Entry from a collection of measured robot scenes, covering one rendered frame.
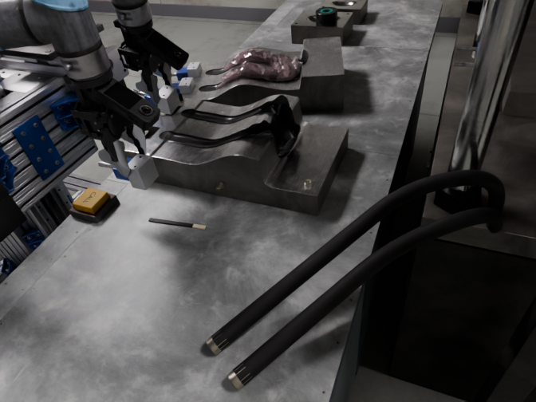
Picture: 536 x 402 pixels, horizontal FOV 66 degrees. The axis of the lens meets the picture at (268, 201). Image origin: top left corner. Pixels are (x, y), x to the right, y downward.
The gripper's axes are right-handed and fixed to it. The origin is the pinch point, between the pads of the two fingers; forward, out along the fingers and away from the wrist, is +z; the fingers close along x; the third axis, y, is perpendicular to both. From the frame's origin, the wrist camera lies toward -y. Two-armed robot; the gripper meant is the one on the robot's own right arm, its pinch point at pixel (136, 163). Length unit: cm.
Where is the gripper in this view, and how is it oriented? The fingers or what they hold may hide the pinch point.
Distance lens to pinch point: 89.6
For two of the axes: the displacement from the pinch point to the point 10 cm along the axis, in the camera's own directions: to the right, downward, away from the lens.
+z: 1.1, 7.2, 6.8
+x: -3.8, 6.6, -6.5
